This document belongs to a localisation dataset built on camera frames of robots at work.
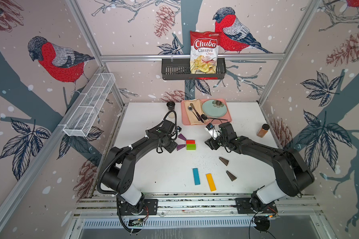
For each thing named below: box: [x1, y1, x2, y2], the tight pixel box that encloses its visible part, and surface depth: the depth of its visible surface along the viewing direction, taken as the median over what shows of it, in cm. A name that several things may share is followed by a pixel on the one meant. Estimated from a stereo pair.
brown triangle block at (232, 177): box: [225, 170, 238, 182], surface depth 84 cm
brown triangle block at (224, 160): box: [218, 156, 229, 167], surface depth 90 cm
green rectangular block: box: [185, 143, 196, 151], surface depth 97 cm
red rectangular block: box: [185, 139, 195, 145], surface depth 100 cm
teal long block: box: [192, 167, 201, 186], surface depth 85 cm
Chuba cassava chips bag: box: [189, 30, 221, 75], surface depth 87 cm
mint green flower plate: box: [201, 99, 228, 119], surface depth 120 cm
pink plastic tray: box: [180, 98, 232, 126], surface depth 113 cm
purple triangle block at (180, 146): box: [176, 144, 186, 151], surface depth 96 cm
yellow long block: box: [205, 173, 217, 192], surface depth 83 cm
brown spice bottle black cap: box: [256, 123, 270, 138], surface depth 97 cm
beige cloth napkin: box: [183, 98, 209, 126], surface depth 117 cm
